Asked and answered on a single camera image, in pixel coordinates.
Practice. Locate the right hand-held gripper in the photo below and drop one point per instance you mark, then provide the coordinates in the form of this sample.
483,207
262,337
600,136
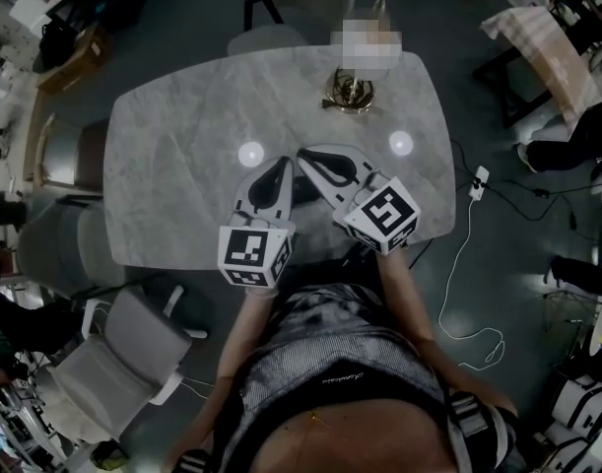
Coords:
384,212

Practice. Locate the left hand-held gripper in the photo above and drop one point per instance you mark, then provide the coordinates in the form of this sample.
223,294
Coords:
246,254

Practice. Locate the person's right forearm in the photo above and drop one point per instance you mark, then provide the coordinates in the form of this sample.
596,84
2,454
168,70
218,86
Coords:
409,308

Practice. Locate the person's left forearm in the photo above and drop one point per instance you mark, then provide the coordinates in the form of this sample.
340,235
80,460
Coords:
241,343

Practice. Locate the white globe table lamp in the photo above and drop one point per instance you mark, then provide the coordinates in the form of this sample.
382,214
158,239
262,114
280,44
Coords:
350,91

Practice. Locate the person's black trousers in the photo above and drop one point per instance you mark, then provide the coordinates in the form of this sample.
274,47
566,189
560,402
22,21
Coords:
330,269

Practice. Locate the white power strip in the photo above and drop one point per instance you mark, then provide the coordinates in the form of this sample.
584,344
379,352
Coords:
479,182

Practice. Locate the person's grey patterned top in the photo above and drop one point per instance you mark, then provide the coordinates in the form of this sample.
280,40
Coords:
340,362

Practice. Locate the grey shell chair black legs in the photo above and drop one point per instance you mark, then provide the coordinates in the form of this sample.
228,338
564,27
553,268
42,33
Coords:
305,3

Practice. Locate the wooden chair dark seat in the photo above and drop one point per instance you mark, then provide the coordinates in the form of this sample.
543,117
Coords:
74,151

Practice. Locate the grey upholstered armchair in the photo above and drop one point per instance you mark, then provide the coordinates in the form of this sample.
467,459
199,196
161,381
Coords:
59,244

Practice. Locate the brown cardboard box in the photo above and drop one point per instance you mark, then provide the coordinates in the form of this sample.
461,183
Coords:
76,62

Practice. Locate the beige patterned covered table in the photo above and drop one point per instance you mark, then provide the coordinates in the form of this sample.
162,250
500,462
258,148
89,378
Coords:
547,47

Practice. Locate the black bag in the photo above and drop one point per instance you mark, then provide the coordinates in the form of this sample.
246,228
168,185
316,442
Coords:
56,45

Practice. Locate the grey office chair white frame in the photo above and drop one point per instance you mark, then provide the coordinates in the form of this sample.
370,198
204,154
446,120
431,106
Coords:
128,358

